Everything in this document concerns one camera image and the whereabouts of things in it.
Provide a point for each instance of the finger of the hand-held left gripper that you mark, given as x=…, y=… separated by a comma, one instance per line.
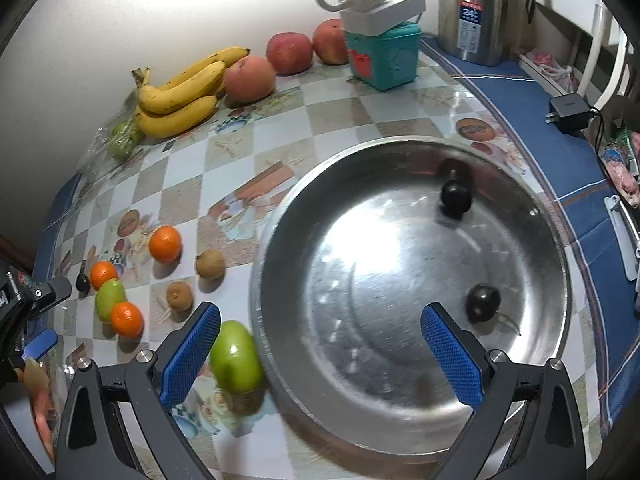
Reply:
x=52, y=292
x=42, y=344

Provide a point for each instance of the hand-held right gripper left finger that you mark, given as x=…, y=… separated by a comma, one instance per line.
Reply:
x=192, y=355

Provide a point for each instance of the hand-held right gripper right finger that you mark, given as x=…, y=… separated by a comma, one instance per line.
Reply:
x=450, y=355

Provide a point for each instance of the large green mango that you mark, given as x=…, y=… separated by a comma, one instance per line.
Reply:
x=235, y=357

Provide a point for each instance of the small green mango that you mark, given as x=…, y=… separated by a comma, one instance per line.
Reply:
x=109, y=297

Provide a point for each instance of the brown kiwifruit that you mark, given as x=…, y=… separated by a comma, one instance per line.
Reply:
x=179, y=296
x=210, y=263

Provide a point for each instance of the orange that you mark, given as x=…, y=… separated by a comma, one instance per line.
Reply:
x=126, y=318
x=103, y=274
x=165, y=243

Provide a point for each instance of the stainless steel basin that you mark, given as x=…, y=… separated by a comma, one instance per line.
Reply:
x=375, y=260

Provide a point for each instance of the person's left hand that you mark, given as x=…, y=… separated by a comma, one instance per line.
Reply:
x=36, y=375

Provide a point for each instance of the dark purple plum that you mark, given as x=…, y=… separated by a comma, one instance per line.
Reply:
x=455, y=199
x=482, y=302

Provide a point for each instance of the plastic bag of green fruit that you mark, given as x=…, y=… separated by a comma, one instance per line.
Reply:
x=122, y=140

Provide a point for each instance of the white phone stand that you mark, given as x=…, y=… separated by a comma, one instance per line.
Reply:
x=617, y=230

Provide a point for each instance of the yellow banana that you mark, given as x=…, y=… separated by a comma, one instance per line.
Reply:
x=180, y=91
x=220, y=57
x=175, y=119

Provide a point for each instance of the bag of raw meat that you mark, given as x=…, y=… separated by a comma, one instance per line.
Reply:
x=625, y=170

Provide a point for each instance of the black power adapter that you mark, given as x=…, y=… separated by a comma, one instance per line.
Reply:
x=567, y=110

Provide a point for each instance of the checkered tablecloth with blue border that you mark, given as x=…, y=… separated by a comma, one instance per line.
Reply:
x=320, y=110

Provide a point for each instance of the peach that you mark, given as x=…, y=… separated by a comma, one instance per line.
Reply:
x=248, y=78

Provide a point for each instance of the teal plastic box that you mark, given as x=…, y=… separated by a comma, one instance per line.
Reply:
x=390, y=60

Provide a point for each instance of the pink plastic bag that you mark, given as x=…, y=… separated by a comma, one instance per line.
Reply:
x=550, y=67

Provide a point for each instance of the red apple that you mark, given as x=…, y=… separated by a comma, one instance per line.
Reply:
x=289, y=53
x=330, y=41

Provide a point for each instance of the white power strip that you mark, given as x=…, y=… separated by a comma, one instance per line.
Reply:
x=395, y=10

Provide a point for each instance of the white plastic frame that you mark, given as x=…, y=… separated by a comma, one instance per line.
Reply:
x=612, y=60

